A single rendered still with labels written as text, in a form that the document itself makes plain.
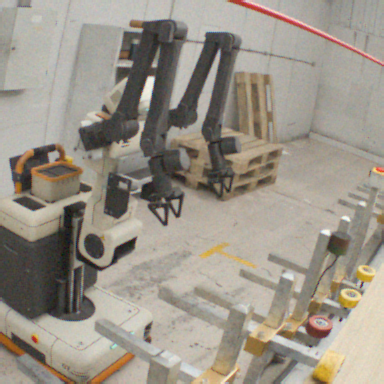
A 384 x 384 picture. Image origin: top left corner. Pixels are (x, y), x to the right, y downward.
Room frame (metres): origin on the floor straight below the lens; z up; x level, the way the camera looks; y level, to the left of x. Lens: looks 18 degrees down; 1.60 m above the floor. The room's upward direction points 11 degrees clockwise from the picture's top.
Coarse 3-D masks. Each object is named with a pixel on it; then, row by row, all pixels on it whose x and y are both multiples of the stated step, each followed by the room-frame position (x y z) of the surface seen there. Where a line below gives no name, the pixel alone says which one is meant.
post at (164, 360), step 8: (160, 352) 0.60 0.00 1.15; (168, 352) 0.59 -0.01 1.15; (152, 360) 0.58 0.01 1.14; (160, 360) 0.57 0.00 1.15; (168, 360) 0.57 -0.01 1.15; (176, 360) 0.58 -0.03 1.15; (152, 368) 0.58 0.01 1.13; (160, 368) 0.57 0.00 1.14; (168, 368) 0.56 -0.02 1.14; (176, 368) 0.58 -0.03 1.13; (152, 376) 0.57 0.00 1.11; (160, 376) 0.57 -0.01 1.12; (168, 376) 0.56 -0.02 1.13; (176, 376) 0.59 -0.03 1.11
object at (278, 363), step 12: (372, 240) 2.48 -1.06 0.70; (360, 252) 2.27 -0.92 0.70; (372, 252) 2.30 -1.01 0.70; (360, 264) 2.11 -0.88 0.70; (336, 300) 1.69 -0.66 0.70; (324, 312) 1.59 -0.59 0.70; (276, 360) 1.22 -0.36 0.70; (288, 360) 1.23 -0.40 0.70; (264, 372) 1.15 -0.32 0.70; (276, 372) 1.16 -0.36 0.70; (288, 372) 1.24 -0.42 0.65
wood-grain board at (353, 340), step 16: (368, 288) 1.44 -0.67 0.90; (368, 304) 1.32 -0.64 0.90; (352, 320) 1.20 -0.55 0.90; (368, 320) 1.21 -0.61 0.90; (352, 336) 1.11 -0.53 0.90; (368, 336) 1.11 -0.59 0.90; (352, 352) 1.02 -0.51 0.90; (368, 352) 1.03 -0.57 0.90; (352, 368) 0.94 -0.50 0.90; (368, 368) 0.95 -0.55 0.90
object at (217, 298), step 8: (200, 288) 1.35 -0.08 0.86; (208, 288) 1.36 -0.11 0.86; (200, 296) 1.34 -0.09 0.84; (208, 296) 1.33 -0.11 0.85; (216, 296) 1.32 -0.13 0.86; (224, 296) 1.32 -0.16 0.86; (216, 304) 1.31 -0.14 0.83; (224, 304) 1.30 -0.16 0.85; (232, 304) 1.29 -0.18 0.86; (256, 312) 1.25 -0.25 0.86; (264, 312) 1.26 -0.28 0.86; (256, 320) 1.24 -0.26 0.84; (264, 320) 1.23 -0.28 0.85; (304, 328) 1.19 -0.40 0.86; (296, 336) 1.18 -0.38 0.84; (304, 336) 1.16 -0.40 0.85; (312, 344) 1.15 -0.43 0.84
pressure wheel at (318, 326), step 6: (312, 318) 1.18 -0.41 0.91; (318, 318) 1.19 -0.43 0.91; (324, 318) 1.19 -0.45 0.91; (306, 324) 1.17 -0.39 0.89; (312, 324) 1.14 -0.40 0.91; (318, 324) 1.15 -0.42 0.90; (324, 324) 1.16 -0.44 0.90; (330, 324) 1.15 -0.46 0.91; (306, 330) 1.15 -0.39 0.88; (312, 330) 1.13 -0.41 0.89; (318, 330) 1.12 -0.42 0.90; (324, 330) 1.12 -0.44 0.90; (330, 330) 1.14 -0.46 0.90; (312, 336) 1.13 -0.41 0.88; (318, 336) 1.12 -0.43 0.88; (324, 336) 1.13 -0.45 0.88
